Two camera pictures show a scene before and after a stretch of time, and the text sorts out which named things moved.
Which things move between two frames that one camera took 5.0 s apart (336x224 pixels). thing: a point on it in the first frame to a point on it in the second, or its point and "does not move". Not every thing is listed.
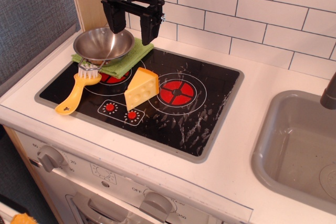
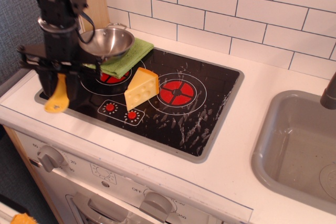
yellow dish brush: (85, 77) to (59, 100)
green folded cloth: (117, 68) does not move
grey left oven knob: (50, 158) does not move
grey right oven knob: (156, 206) does not move
